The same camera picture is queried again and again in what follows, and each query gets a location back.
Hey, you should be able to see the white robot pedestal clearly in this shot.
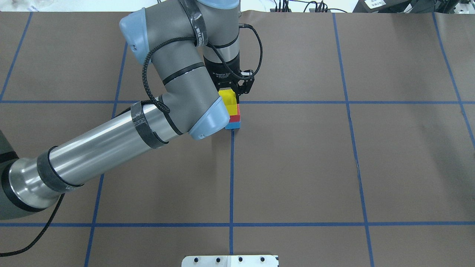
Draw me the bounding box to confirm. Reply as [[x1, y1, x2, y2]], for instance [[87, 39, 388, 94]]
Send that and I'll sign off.
[[181, 255, 279, 267]]

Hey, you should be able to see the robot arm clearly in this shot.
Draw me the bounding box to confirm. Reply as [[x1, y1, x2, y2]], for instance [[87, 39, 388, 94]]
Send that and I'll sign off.
[[0, 0, 254, 220]]

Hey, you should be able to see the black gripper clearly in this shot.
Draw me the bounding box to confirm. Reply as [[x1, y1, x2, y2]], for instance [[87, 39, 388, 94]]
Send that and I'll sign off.
[[205, 56, 255, 98]]

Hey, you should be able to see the blue foam cube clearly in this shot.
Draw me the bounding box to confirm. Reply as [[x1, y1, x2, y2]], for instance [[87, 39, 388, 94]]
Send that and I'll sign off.
[[225, 122, 241, 130]]

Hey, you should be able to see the red foam cube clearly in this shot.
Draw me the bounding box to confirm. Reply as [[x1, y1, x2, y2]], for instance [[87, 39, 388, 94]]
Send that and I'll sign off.
[[228, 104, 241, 123]]

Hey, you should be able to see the yellow foam cube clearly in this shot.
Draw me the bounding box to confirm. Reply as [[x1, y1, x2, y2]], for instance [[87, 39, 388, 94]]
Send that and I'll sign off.
[[218, 89, 239, 116]]

